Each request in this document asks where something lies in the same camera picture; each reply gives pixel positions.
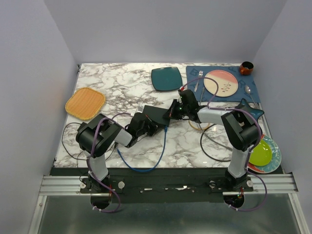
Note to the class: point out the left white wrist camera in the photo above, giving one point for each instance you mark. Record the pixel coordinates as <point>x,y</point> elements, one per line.
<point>139,109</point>

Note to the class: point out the aluminium rail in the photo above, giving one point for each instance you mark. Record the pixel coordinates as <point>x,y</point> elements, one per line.
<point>70,185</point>

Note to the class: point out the pink and cream plate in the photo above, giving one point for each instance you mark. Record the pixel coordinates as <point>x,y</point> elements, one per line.
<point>227,83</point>

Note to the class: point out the black network switch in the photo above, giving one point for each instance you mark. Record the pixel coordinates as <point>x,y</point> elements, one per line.
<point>159,115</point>

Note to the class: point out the brown lacquer cup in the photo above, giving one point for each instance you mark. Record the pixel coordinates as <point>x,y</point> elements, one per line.
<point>246,68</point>

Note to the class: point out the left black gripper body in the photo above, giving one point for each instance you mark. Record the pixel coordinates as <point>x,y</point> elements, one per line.
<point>141,132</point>

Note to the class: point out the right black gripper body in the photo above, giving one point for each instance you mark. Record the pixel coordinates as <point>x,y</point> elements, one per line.
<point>185,109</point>

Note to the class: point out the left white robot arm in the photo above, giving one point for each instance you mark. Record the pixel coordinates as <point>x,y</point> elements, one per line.
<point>95,137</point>

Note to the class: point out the blue star-shaped dish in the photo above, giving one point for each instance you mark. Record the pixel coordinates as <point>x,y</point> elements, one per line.
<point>255,113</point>

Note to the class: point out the lime green plate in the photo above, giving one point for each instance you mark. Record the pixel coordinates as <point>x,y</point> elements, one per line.
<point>261,154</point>

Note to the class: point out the teal square plate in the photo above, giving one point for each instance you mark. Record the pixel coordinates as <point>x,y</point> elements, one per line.
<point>166,79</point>

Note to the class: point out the silver spoon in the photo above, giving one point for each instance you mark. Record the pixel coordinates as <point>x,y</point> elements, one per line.
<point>248,91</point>

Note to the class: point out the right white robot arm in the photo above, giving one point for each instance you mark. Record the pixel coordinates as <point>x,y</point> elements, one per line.
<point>240,123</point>

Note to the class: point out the red and teal plate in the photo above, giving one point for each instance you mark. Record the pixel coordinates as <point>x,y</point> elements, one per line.
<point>275,161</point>

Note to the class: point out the orange woven tray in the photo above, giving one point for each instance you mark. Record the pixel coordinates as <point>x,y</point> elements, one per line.
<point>85,103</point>

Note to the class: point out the black mounting base plate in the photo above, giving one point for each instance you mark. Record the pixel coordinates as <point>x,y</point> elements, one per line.
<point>208,184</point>

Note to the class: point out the silver fork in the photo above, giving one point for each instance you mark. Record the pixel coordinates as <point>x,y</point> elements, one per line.
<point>200,74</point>

